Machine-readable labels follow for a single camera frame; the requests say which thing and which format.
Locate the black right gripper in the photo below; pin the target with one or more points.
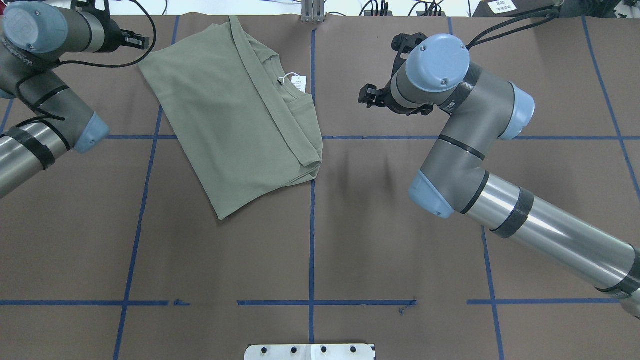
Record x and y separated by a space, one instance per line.
385 96

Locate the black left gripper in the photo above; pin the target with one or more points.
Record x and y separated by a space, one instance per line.
114 40

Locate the aluminium frame post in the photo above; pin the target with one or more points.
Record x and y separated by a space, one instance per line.
313 11

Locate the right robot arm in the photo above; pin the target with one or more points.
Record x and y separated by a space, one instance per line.
483 109

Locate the olive green long-sleeve shirt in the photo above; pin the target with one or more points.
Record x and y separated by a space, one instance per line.
245 128

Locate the grey orange usb hub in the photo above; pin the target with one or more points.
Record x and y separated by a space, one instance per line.
376 8
431 9

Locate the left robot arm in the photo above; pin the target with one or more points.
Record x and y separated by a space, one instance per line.
34 37

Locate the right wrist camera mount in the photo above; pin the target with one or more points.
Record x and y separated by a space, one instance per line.
404 44

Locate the white shirt price tag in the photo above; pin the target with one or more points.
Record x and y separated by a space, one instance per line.
298 81

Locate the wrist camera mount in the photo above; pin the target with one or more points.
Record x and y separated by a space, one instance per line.
100 7
404 44

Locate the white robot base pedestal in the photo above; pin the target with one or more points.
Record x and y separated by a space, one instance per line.
331 351

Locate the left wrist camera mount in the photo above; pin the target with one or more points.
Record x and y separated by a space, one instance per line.
100 7

